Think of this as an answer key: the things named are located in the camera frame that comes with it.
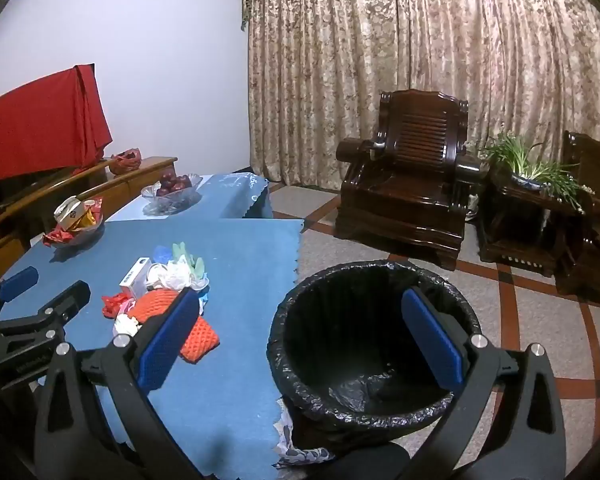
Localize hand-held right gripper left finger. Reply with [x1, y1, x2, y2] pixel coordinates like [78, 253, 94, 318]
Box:
[32, 287, 206, 480]

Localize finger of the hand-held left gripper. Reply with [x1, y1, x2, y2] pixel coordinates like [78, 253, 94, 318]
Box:
[0, 266, 40, 321]
[0, 280, 92, 348]

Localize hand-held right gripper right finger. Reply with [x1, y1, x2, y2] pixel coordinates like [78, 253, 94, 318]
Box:
[401, 287, 567, 480]

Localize orange foam fruit net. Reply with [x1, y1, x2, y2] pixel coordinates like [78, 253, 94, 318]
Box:
[127, 287, 186, 326]
[180, 316, 221, 363]

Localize white cardboard box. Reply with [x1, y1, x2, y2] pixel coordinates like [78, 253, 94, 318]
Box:
[119, 257, 153, 298]

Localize black lined waste bin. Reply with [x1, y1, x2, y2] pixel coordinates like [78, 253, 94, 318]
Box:
[266, 259, 483, 437]

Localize white crumpled tissue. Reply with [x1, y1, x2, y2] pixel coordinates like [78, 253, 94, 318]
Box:
[112, 312, 141, 338]

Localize red crumpled wrapper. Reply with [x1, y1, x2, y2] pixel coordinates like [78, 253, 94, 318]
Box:
[102, 292, 133, 318]

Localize red candy wrappers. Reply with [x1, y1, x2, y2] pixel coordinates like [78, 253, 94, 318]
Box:
[42, 227, 81, 247]

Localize glass snack dish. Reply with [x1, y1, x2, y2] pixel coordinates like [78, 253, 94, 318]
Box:
[42, 220, 106, 251]

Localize crumpled white plastic wrap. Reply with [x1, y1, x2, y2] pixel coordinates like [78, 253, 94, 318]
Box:
[147, 260, 193, 291]

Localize green rubber glove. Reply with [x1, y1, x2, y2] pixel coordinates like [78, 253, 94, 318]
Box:
[172, 241, 206, 281]

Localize black television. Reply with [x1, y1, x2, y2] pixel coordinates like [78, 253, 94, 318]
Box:
[0, 160, 88, 216]

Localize dark blue tablecloth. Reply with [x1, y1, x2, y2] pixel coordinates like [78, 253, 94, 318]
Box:
[0, 217, 303, 480]

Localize glass fruit bowl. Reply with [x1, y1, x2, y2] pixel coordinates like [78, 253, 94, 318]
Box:
[141, 173, 203, 216]

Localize wooden cabinet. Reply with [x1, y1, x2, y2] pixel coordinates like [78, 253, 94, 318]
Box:
[0, 156, 178, 281]

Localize dark wooden side table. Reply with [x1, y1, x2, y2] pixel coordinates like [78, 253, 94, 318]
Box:
[477, 165, 596, 278]

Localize light blue tablecloth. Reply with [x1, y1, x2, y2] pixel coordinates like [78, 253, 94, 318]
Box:
[105, 174, 275, 222]

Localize red plastic bag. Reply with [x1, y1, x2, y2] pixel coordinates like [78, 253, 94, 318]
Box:
[109, 148, 142, 175]

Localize dark wooden armchair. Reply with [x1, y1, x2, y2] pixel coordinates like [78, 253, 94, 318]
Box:
[555, 130, 600, 306]
[334, 89, 486, 271]

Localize red cloth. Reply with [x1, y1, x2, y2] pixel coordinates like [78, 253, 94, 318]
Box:
[0, 63, 113, 261]

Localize floral patterned cloth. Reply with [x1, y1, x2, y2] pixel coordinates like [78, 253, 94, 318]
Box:
[272, 400, 333, 468]

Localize green potted plant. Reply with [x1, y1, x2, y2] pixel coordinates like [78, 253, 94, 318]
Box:
[480, 132, 596, 213]

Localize beige patterned curtain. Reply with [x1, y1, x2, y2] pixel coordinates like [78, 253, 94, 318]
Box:
[240, 0, 600, 196]

